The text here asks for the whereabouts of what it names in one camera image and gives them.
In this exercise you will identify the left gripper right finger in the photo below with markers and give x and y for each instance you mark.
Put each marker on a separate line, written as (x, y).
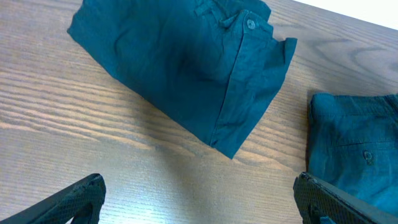
(319, 202)

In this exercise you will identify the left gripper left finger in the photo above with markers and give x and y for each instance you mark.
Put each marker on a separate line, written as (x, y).
(79, 203)

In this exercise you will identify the navy blue shorts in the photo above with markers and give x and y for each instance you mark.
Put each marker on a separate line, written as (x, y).
(352, 145)

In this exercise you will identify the folded dark navy shorts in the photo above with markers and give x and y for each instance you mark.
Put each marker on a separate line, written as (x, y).
(212, 66)

